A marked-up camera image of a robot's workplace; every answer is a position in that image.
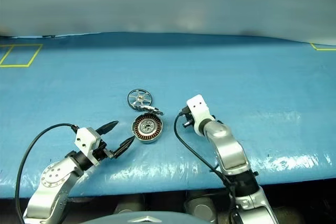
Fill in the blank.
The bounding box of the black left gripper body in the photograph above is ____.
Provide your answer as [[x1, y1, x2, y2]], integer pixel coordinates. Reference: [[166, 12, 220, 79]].
[[92, 136, 117, 162]]

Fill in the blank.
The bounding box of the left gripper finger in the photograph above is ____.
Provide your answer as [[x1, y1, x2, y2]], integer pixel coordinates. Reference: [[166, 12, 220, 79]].
[[113, 136, 135, 158], [95, 120, 119, 136]]

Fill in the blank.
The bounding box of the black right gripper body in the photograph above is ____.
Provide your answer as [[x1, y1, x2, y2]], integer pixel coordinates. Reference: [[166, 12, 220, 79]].
[[183, 113, 197, 129]]

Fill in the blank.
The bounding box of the motor housing with copper windings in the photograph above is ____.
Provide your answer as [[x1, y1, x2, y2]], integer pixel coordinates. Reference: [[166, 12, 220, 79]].
[[130, 113, 164, 145]]

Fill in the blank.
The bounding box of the silver spoked rotor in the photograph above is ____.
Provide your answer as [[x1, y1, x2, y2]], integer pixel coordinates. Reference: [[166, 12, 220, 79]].
[[127, 89, 154, 111]]

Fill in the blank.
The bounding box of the blue plastic table cover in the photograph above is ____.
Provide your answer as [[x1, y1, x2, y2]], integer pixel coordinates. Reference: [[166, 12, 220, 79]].
[[0, 31, 336, 199]]

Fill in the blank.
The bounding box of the dark rounded grey shape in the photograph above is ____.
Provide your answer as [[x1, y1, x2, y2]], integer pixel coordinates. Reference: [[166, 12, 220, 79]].
[[114, 199, 144, 215], [183, 196, 219, 222]]

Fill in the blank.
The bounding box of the grey robot torso with emblem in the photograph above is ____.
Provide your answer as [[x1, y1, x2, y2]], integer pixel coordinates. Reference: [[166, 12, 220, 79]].
[[81, 210, 200, 224]]

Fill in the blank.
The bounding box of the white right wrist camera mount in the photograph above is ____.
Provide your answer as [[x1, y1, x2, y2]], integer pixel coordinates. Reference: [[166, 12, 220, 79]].
[[186, 94, 214, 133]]

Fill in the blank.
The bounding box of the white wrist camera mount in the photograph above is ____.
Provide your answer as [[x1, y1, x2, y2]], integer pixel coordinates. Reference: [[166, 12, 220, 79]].
[[74, 127, 102, 166], [186, 94, 214, 133]]

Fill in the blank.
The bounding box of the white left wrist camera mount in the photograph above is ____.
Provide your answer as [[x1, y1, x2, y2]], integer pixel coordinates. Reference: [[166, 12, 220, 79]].
[[74, 127, 102, 166]]

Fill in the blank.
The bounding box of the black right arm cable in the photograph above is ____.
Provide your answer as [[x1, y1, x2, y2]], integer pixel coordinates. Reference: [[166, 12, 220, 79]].
[[173, 106, 238, 224]]

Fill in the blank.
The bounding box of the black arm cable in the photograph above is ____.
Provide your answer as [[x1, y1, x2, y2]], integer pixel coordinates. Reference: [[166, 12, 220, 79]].
[[15, 123, 78, 218], [173, 106, 238, 224]]

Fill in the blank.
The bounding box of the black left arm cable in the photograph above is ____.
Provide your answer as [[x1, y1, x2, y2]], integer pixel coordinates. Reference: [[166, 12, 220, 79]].
[[15, 123, 78, 218]]

